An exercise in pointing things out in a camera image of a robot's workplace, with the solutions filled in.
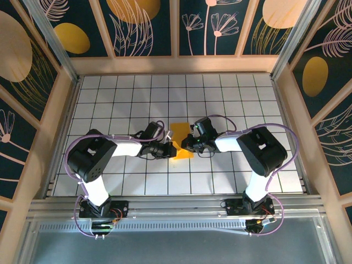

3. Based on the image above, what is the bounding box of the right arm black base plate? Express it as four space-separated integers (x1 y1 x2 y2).
224 197 276 217

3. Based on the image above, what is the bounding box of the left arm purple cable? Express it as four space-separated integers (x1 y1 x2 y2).
62 120 166 239

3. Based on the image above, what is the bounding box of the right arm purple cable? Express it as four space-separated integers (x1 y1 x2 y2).
206 114 300 238

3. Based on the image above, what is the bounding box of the aluminium side rail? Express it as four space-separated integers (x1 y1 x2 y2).
41 75 82 199
271 73 314 196

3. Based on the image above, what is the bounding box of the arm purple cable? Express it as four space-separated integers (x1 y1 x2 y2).
206 114 300 238
62 120 166 239

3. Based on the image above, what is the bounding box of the orange cloth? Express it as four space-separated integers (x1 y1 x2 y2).
169 122 195 160

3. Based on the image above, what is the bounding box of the long aluminium mounting beam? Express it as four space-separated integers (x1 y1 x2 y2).
29 194 325 219

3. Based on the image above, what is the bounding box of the white slotted cable duct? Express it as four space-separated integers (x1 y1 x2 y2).
37 218 248 232

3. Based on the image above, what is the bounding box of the black electronics board with wires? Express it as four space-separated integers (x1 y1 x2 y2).
90 219 118 232
245 218 277 232

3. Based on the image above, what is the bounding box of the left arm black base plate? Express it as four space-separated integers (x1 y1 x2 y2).
79 200 130 220

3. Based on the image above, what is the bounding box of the grey metal platform panel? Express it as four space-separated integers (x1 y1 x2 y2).
16 218 340 264

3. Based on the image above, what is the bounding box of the aluminium corner post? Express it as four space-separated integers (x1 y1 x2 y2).
271 0 322 80
21 0 81 83

